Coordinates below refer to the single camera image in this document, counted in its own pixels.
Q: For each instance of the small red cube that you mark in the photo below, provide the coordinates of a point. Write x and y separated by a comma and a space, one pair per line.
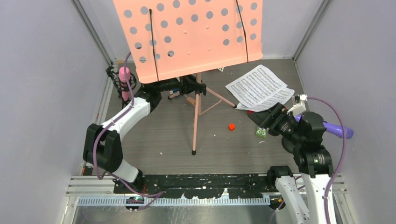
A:
231, 127

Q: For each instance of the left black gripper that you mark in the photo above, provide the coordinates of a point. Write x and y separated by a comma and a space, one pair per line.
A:
188, 84

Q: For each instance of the blue white toy car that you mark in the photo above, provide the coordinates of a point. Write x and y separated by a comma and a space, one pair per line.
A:
174, 94

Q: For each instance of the slotted cable duct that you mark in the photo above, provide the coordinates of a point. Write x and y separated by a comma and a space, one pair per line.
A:
183, 201

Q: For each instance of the sheet music page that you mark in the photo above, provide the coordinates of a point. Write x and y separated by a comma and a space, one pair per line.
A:
282, 97
256, 87

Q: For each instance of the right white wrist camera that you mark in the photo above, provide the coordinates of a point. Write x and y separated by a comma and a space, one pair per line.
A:
299, 104

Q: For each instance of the pink music stand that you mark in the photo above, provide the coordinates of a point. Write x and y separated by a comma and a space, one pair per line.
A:
175, 38

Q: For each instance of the pink microphone on tripod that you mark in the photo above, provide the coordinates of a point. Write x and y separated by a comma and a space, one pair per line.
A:
124, 81

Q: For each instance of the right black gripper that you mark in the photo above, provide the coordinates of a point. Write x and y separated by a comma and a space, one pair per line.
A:
279, 112

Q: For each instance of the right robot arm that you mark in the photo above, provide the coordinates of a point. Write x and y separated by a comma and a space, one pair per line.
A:
304, 139

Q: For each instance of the green owl number tile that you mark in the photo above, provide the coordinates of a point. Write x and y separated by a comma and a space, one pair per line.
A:
261, 132

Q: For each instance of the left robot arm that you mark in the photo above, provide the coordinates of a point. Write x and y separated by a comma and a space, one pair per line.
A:
103, 147

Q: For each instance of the purple microphone on round base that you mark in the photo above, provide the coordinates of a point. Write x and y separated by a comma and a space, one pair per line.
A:
330, 128

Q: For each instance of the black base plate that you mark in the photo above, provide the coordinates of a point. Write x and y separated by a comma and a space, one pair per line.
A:
202, 186

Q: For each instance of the small wooden block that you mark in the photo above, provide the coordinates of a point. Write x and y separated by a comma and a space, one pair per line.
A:
191, 101

